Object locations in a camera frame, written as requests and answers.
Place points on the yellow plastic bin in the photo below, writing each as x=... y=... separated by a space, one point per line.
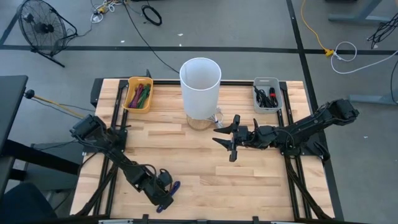
x=129 y=82

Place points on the grey desk leg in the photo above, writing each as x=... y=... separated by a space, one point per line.
x=373 y=99
x=357 y=17

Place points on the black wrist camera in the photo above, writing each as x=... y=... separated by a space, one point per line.
x=165 y=178
x=244 y=133

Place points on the black desk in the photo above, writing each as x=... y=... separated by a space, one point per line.
x=11 y=102

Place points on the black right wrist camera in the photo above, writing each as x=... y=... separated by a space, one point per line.
x=244 y=133

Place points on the light grey plastic bin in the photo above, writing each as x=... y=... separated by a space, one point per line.
x=261 y=81

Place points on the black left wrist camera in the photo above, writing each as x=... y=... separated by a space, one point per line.
x=165 y=178

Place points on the white cylindrical bucket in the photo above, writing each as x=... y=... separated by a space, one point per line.
x=200 y=90

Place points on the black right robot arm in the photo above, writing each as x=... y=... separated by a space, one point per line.
x=311 y=127

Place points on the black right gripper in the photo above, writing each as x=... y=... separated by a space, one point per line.
x=234 y=152

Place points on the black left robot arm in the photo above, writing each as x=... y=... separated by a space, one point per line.
x=130 y=169

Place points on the black aluminium table frame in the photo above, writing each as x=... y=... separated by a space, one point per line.
x=236 y=83

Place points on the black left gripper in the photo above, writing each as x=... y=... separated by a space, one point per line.
x=160 y=194

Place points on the yellow rod with black knob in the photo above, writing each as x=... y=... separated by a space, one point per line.
x=29 y=94

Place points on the black floor fan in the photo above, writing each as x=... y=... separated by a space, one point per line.
x=43 y=28

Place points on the dark office chair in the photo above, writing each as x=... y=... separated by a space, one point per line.
x=21 y=205

